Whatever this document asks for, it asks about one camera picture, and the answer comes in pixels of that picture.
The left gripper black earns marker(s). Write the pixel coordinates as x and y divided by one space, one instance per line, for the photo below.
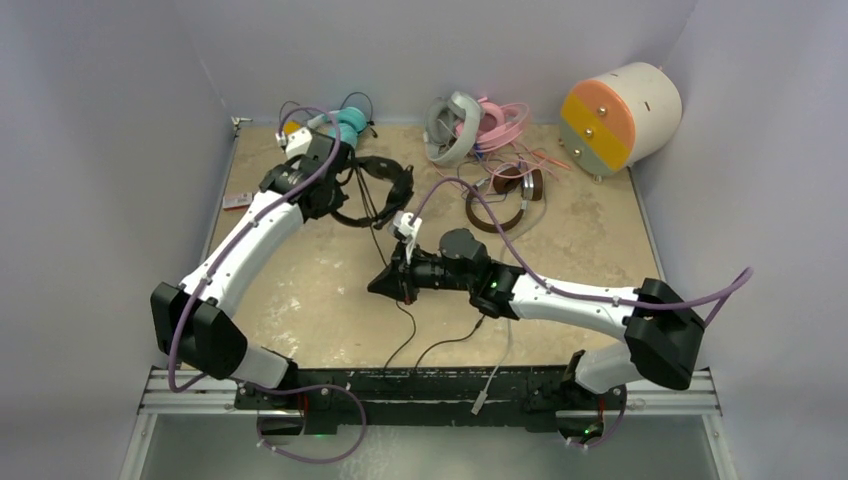
338 196

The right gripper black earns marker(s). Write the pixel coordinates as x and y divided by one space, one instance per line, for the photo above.
395 282

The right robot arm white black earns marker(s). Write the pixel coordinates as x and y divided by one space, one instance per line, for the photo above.
654 340

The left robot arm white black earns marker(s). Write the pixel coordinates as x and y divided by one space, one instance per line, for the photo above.
193 319

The teal white cat headphones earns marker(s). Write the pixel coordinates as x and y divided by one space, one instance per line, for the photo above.
352 122

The grey white headphones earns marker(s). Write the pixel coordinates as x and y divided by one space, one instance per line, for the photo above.
451 126

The pink headphones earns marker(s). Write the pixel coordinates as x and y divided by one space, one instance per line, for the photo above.
500 125

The yellow small object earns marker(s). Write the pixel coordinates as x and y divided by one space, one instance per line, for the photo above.
291 127

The small red white box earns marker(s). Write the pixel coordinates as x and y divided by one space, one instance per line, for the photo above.
237 201

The round drawer cabinet orange yellow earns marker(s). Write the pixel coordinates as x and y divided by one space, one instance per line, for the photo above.
610 121

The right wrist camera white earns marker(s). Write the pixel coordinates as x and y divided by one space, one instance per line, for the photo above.
406 227

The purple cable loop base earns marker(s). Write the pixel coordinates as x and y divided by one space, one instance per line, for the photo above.
317 426

